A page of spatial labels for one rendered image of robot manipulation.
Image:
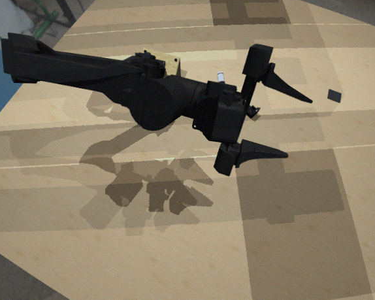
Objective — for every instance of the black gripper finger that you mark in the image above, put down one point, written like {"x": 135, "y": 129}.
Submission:
{"x": 251, "y": 150}
{"x": 275, "y": 82}

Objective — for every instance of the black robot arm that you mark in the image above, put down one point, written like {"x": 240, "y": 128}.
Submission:
{"x": 136, "y": 82}

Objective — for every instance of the grey and black battery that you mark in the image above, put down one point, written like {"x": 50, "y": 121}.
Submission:
{"x": 221, "y": 78}

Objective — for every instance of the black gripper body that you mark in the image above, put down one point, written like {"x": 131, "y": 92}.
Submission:
{"x": 256, "y": 69}

